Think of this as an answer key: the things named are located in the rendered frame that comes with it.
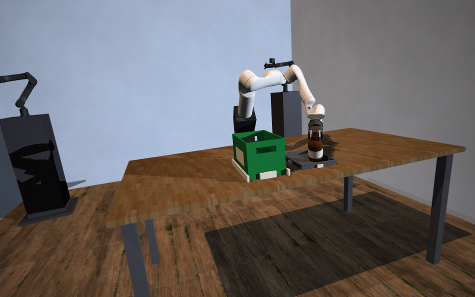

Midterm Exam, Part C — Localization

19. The green crate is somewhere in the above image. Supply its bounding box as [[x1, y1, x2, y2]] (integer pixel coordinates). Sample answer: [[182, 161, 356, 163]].
[[232, 130, 286, 181]]

